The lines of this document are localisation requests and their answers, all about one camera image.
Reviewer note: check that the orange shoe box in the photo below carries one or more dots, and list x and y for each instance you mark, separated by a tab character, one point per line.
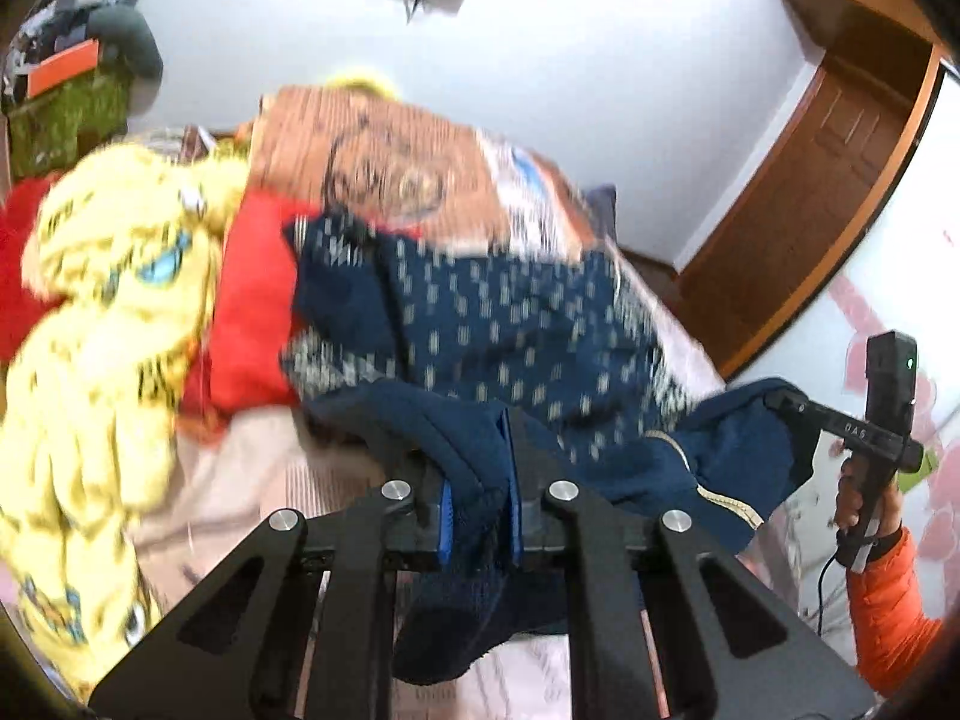
61	67

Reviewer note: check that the navy patterned hooded jacket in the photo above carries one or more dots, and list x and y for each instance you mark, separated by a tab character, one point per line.
571	345

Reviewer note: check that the red folded garment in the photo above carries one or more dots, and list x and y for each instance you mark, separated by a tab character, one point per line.
255	315

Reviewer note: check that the green floral storage box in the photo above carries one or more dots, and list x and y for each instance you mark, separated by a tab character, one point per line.
55	130

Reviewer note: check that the dark grey cushion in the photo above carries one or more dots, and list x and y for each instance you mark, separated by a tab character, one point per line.
124	29

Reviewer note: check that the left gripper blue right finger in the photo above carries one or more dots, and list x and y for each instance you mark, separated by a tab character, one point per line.
530	459

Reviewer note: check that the yellow duck print blanket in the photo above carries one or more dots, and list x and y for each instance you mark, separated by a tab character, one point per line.
126	247

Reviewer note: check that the newspaper print bed cover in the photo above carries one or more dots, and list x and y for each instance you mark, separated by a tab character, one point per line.
403	170

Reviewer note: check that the orange right sleeve forearm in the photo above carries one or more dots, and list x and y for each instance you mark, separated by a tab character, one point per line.
891	632

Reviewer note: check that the person's right hand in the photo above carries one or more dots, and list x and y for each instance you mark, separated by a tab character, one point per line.
849	502

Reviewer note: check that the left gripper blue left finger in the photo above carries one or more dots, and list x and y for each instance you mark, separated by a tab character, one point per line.
437	516

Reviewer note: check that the wooden door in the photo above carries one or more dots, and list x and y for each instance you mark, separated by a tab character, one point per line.
795	218

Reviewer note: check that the yellow round object behind bed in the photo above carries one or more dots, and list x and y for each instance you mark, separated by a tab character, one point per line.
362	85

